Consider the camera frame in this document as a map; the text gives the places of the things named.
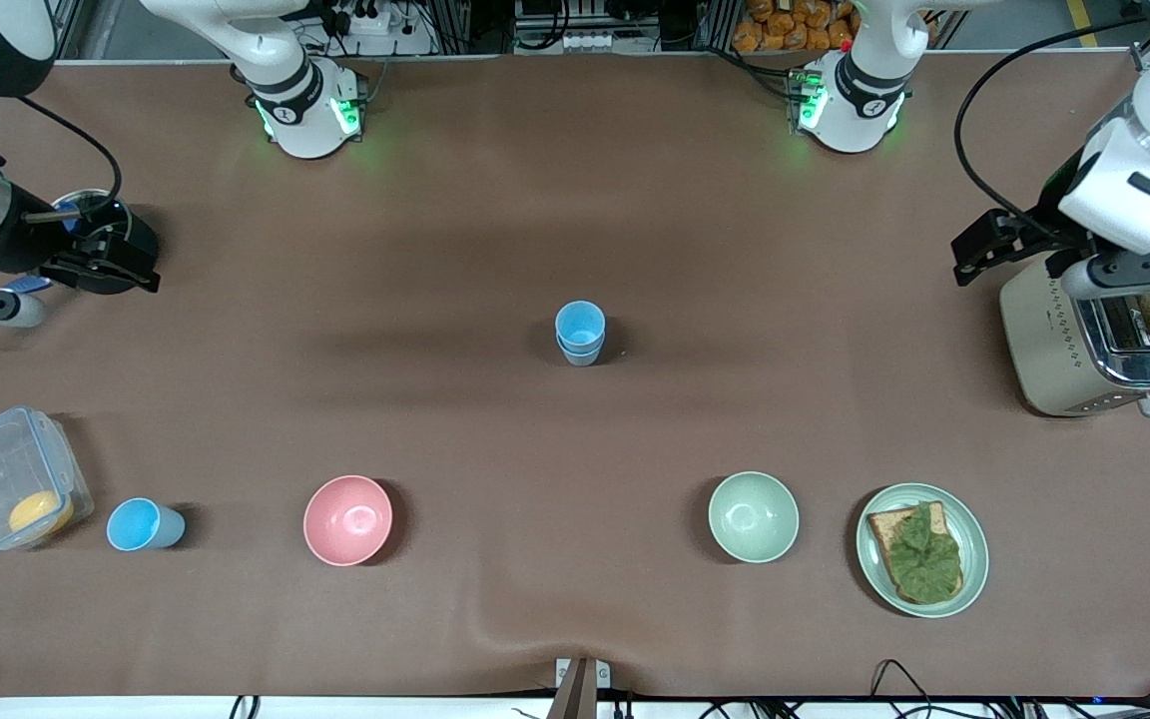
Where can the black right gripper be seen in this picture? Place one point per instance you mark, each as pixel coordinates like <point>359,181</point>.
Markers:
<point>34,247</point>

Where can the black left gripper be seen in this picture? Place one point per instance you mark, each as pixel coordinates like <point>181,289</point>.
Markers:
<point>1042,223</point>

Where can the light blue plastic cup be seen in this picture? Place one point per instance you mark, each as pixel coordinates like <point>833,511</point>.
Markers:
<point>139,524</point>
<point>580,325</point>
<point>580,357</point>

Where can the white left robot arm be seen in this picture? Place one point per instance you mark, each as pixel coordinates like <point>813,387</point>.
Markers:
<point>860,95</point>

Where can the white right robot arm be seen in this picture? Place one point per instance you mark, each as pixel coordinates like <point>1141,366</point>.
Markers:
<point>300,90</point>

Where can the small blue round object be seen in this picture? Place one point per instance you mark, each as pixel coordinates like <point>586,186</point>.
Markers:
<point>71,218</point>

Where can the silver toaster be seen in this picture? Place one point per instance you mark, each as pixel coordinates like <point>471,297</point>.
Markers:
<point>1049,340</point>

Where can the yellow round food piece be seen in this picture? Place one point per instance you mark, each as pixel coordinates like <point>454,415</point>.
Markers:
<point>40,512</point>

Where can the pale green plate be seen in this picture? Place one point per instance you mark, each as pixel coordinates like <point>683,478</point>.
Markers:
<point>974,539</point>

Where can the brown bread slice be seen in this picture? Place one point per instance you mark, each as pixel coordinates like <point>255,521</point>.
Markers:
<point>882,524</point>

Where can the pile of orange bread rolls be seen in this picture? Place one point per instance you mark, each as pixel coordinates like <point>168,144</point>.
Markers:
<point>795,25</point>

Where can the green lettuce leaf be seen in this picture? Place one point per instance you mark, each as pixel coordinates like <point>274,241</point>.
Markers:
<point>924,554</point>

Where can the pink bowl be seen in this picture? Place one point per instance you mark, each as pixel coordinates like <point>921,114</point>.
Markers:
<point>346,520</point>

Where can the pale green bowl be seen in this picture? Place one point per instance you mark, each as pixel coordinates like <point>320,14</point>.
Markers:
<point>753,517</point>

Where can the grey metal camera bracket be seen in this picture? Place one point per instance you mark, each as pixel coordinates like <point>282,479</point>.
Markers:
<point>580,684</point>

